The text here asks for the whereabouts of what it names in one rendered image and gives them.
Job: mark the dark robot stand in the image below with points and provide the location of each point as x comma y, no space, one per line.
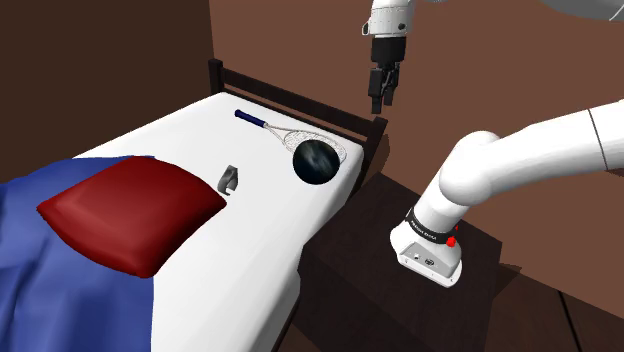
390,292

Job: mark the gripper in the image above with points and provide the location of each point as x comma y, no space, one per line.
388,51

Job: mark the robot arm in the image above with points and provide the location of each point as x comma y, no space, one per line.
507,161

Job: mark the small grey curved object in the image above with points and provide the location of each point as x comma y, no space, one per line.
228,179

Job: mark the black ball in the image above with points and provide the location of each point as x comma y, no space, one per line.
316,162

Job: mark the white bed with dark frame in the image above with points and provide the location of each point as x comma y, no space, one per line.
253,229

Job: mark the blue blanket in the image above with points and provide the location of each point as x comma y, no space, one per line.
58,292

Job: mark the red pillow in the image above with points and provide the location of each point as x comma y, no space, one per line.
131,214

